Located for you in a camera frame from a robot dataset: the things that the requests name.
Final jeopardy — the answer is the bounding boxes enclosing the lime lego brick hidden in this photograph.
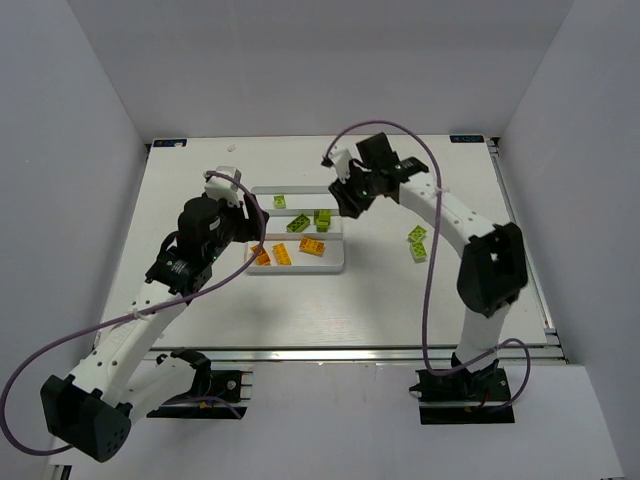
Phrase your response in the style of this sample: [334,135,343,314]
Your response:
[409,242,428,262]

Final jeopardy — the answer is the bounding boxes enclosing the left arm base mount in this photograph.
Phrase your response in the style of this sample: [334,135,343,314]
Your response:
[146,348,251,420]

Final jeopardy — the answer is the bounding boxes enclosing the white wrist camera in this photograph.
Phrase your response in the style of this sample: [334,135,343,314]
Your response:
[203,166,242,208]
[321,148,353,183]

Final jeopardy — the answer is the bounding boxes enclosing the lime square lego brick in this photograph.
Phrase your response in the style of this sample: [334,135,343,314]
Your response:
[314,209,332,233]

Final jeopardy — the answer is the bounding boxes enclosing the blue left corner label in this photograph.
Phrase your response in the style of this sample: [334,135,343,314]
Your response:
[152,139,187,148]

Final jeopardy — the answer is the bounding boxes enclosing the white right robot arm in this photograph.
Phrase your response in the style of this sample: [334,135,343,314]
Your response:
[322,133,528,375]

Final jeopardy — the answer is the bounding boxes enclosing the lime round-stud lego brick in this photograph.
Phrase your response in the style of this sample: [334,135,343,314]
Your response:
[273,195,287,210]

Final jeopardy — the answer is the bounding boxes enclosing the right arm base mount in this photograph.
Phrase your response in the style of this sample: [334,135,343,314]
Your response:
[409,368,515,425]

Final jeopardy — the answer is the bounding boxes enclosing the white three-compartment tray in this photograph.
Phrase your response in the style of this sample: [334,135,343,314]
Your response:
[247,186,345,275]

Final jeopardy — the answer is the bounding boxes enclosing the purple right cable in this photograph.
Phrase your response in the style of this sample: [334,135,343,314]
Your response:
[319,119,531,412]

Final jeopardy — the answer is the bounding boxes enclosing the blue right corner label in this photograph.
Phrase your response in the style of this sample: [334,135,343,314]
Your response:
[449,134,485,144]

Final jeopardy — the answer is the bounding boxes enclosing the blue corner label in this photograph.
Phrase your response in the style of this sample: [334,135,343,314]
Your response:
[152,139,187,148]
[449,134,485,144]

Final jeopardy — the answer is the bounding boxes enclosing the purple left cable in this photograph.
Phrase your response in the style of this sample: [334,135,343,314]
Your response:
[0,169,267,456]

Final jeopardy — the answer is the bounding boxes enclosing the purple cable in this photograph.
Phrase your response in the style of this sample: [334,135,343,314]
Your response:
[319,119,531,412]
[0,169,267,456]

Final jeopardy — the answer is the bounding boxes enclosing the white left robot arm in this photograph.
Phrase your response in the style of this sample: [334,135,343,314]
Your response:
[40,194,268,462]

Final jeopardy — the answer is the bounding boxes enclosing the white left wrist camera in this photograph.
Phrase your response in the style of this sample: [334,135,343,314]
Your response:
[203,166,242,208]

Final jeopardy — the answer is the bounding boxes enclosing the orange lego brick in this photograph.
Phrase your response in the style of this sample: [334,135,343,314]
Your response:
[299,237,325,256]

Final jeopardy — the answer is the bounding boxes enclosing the lime long lego brick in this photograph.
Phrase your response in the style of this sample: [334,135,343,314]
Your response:
[286,213,311,233]

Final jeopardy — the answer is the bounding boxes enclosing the orange rounded lego piece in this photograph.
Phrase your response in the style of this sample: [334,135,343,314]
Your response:
[250,245,271,266]

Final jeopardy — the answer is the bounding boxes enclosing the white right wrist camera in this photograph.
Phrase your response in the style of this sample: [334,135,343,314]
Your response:
[321,148,353,183]

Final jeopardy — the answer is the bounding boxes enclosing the yellow lego brick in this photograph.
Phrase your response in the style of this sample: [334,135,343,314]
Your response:
[272,243,292,266]

